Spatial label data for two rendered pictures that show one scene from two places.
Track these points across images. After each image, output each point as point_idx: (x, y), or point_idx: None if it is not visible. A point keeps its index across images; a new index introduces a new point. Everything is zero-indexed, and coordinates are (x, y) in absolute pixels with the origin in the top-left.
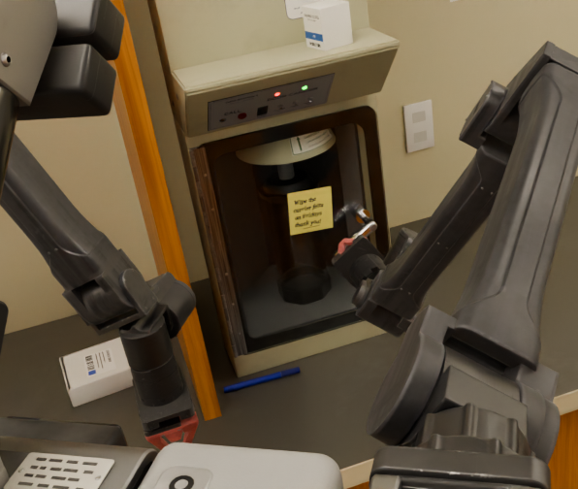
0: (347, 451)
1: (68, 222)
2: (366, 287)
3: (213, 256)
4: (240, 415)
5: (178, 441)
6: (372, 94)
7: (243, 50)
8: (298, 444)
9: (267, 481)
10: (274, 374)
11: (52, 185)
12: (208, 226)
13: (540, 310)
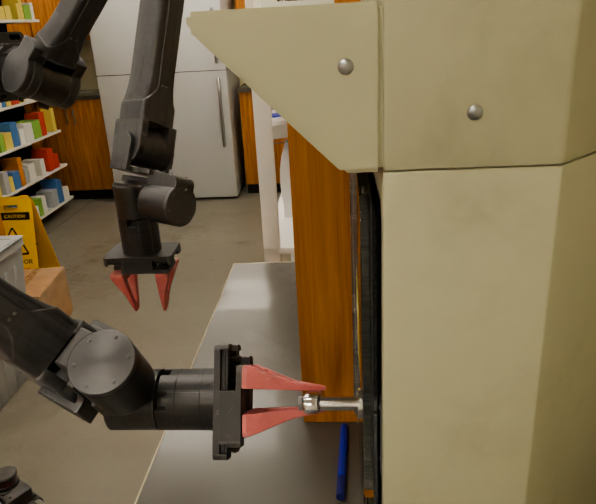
0: (159, 503)
1: (136, 74)
2: (90, 324)
3: (351, 276)
4: (293, 434)
5: (287, 391)
6: (382, 183)
7: (365, 0)
8: (207, 467)
9: None
10: (339, 468)
11: (150, 45)
12: (351, 235)
13: None
